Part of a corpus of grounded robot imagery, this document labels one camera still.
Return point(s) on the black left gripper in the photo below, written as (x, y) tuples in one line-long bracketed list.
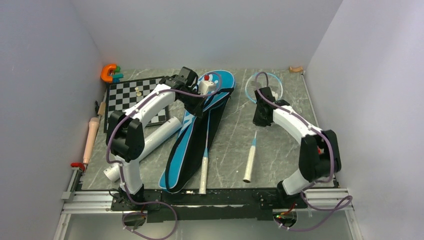
[(197, 110)]

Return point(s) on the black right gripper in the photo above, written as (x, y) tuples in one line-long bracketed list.
[(257, 121)]

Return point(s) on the blue racket cover bag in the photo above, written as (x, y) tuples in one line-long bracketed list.
[(185, 158)]

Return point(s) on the blue badminton racket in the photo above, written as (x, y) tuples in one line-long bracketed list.
[(205, 163), (256, 81)]

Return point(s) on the white shuttlecock tube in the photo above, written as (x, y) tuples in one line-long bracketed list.
[(154, 140)]

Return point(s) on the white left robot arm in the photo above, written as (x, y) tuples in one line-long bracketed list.
[(125, 138)]

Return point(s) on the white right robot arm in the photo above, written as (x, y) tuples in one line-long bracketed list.
[(319, 156)]

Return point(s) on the tan curved wooden piece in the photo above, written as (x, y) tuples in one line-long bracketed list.
[(298, 69)]

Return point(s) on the black white chessboard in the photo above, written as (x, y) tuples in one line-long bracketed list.
[(122, 96)]

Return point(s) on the teal toy block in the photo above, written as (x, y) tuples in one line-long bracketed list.
[(117, 75)]

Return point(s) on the orange horseshoe magnet toy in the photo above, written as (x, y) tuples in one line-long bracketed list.
[(107, 72)]

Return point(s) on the red grey clamp tool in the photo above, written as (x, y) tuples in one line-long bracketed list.
[(80, 165)]

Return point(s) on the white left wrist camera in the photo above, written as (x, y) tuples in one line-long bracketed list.
[(207, 84)]

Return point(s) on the wooden handle tool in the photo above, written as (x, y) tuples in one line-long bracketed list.
[(101, 108)]

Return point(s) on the aluminium frame rail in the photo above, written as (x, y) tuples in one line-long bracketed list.
[(99, 202)]

